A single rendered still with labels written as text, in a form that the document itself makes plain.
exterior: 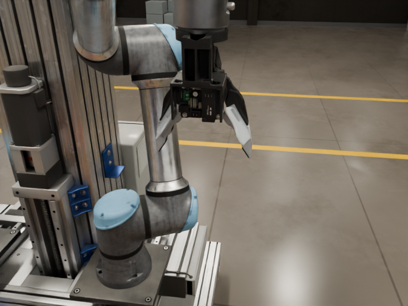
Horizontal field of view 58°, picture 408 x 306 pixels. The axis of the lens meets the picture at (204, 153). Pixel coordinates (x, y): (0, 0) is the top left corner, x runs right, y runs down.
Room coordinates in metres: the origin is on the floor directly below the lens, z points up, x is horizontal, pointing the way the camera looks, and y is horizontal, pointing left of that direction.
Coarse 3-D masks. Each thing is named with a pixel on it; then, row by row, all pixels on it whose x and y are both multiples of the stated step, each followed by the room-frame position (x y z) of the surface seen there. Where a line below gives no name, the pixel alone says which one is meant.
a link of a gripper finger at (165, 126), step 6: (168, 108) 0.54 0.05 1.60; (168, 114) 0.54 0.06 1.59; (162, 120) 0.54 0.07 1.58; (168, 120) 0.51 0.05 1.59; (174, 120) 0.54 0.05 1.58; (162, 126) 0.53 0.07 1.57; (168, 126) 0.54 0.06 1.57; (162, 132) 0.51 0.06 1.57; (168, 132) 0.54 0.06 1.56; (156, 138) 0.50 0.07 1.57; (162, 138) 0.54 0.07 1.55; (156, 144) 0.54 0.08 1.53; (162, 144) 0.54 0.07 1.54
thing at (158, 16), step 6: (156, 0) 8.22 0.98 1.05; (168, 0) 8.22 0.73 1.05; (150, 6) 7.91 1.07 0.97; (156, 6) 7.88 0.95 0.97; (162, 6) 7.87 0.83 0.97; (168, 6) 8.21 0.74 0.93; (150, 12) 7.91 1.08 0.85; (156, 12) 7.88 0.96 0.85; (162, 12) 7.86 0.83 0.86; (168, 12) 8.21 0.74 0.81; (150, 18) 7.91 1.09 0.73; (156, 18) 7.89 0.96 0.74; (162, 18) 7.86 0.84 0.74; (168, 18) 7.84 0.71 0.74
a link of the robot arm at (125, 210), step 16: (112, 192) 0.80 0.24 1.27; (128, 192) 0.80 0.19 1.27; (96, 208) 0.75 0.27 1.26; (112, 208) 0.74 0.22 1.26; (128, 208) 0.73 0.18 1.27; (144, 208) 0.76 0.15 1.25; (96, 224) 0.73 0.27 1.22; (112, 224) 0.71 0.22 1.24; (128, 224) 0.72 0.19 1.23; (144, 224) 0.73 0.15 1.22; (112, 240) 0.71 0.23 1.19; (128, 240) 0.72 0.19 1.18
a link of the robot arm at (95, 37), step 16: (80, 0) 0.62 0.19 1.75; (96, 0) 0.61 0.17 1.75; (112, 0) 0.65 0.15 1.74; (80, 16) 0.67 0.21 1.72; (96, 16) 0.66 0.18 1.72; (112, 16) 0.70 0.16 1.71; (80, 32) 0.73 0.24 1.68; (96, 32) 0.71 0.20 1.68; (112, 32) 0.76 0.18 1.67; (80, 48) 0.80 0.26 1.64; (96, 48) 0.77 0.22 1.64; (112, 48) 0.82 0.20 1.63; (96, 64) 0.82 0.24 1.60; (112, 64) 0.84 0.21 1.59
